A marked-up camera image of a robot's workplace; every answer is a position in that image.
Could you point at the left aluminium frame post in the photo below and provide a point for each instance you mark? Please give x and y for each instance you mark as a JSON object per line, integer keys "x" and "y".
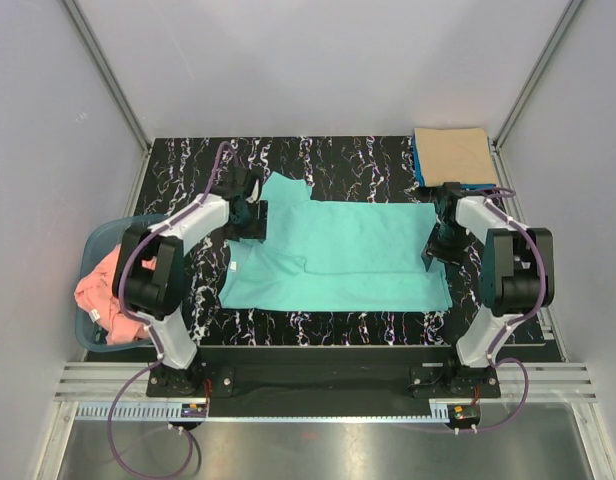
{"x": 96, "y": 53}

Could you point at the aluminium frame post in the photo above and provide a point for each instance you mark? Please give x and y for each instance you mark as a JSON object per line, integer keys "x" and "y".
{"x": 549, "y": 50}
{"x": 96, "y": 53}

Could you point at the white slotted cable duct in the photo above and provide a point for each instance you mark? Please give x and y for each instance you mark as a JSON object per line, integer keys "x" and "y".
{"x": 181, "y": 412}

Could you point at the teal t-shirt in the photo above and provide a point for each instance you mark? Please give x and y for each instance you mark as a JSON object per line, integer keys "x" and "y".
{"x": 335, "y": 256}

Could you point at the folded blue t-shirt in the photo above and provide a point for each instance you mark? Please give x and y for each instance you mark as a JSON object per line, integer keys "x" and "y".
{"x": 418, "y": 173}

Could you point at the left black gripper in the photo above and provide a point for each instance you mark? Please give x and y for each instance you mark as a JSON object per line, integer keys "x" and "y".
{"x": 256, "y": 231}

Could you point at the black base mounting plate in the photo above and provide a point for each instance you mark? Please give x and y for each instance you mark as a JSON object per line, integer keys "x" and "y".
{"x": 373, "y": 379}

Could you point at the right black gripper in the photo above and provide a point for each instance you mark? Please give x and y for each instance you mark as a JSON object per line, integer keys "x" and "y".
{"x": 432, "y": 249}

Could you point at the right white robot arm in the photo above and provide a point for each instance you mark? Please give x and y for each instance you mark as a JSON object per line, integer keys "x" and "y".
{"x": 517, "y": 266}

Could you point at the pink t-shirt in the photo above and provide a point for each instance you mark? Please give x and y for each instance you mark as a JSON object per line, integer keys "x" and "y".
{"x": 94, "y": 296}

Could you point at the folded beige t-shirt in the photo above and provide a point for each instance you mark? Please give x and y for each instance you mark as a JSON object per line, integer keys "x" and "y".
{"x": 455, "y": 155}

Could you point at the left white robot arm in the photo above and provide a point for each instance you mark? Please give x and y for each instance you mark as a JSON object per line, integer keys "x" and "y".
{"x": 149, "y": 277}

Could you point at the right aluminium frame post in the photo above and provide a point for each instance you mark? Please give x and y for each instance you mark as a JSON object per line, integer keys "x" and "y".
{"x": 549, "y": 50}

